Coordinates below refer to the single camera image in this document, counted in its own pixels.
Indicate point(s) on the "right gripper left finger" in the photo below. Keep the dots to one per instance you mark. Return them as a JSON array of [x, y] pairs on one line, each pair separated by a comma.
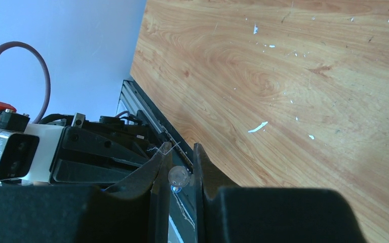
[[136, 209]]

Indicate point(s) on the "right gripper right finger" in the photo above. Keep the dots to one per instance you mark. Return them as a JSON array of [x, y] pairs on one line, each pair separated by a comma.
[[227, 212]]

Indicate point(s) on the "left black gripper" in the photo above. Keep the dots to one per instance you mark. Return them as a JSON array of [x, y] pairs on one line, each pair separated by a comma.
[[101, 152]]

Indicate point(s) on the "clear pen cap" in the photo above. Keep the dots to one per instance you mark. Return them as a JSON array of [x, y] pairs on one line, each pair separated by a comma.
[[179, 177]]

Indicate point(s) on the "aluminium frame rail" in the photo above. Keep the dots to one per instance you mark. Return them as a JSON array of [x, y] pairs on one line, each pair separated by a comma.
[[133, 99]]

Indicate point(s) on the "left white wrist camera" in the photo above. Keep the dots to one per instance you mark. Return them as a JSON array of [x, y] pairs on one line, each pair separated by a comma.
[[28, 155]]

